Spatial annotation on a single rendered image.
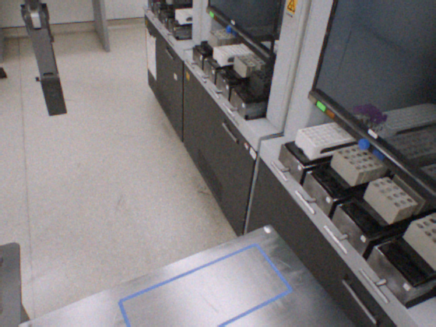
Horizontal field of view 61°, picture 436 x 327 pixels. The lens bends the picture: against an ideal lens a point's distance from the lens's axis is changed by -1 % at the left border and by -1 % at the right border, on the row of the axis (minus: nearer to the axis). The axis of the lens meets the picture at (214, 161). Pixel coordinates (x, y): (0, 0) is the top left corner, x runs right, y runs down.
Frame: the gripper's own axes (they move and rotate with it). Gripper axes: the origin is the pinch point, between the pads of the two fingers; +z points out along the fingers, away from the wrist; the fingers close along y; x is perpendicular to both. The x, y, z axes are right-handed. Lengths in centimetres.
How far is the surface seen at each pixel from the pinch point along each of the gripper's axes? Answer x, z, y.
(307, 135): 72, 34, -13
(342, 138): 82, 34, -6
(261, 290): 33, 38, 30
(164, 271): 14.2, 38.1, 18.3
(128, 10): 86, 102, -360
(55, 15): 11, 101, -360
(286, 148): 66, 40, -14
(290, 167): 66, 44, -9
